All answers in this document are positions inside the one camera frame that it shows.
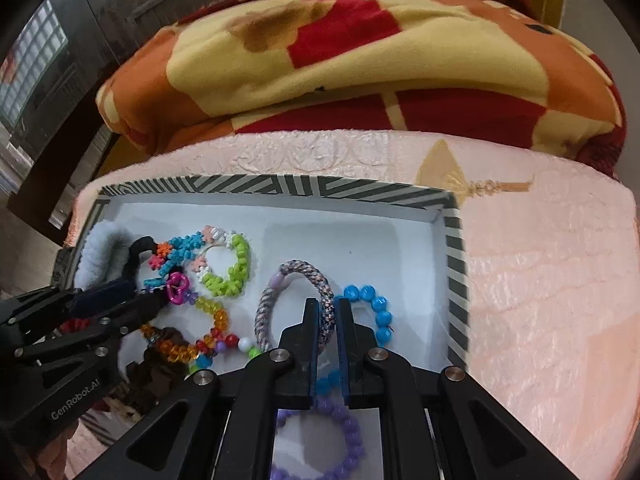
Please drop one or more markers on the glass block window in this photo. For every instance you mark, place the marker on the glass block window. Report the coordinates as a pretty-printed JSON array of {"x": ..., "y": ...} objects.
[{"x": 35, "y": 60}]

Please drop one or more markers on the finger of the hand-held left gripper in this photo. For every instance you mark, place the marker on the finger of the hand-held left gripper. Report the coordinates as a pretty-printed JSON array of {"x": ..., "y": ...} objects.
[
  {"x": 125, "y": 315},
  {"x": 100, "y": 296}
]

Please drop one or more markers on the light blue fluffy towel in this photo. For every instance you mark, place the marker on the light blue fluffy towel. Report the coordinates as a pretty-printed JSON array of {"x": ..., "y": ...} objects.
[{"x": 100, "y": 255}]

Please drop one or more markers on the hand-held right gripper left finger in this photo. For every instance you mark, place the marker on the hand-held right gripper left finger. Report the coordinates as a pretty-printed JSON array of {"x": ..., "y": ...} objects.
[{"x": 312, "y": 347}]

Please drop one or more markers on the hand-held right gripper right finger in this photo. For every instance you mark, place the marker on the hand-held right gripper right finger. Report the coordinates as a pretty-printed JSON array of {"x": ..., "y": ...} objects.
[{"x": 342, "y": 347}]

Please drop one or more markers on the pink fringed table cloth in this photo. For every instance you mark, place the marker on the pink fringed table cloth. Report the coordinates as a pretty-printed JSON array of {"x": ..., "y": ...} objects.
[{"x": 540, "y": 285}]

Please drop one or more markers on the orange yellow red blanket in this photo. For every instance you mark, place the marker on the orange yellow red blanket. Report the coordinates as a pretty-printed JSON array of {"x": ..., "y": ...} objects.
[{"x": 350, "y": 85}]

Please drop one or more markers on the dark wooden chair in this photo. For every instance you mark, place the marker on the dark wooden chair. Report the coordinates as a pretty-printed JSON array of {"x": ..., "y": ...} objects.
[{"x": 50, "y": 200}]

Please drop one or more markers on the leopard print bow scrunchie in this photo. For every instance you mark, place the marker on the leopard print bow scrunchie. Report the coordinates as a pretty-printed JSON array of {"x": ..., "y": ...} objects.
[{"x": 155, "y": 380}]

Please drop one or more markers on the striped cardboard box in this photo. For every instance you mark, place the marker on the striped cardboard box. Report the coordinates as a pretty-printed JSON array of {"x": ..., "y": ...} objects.
[{"x": 350, "y": 240}]

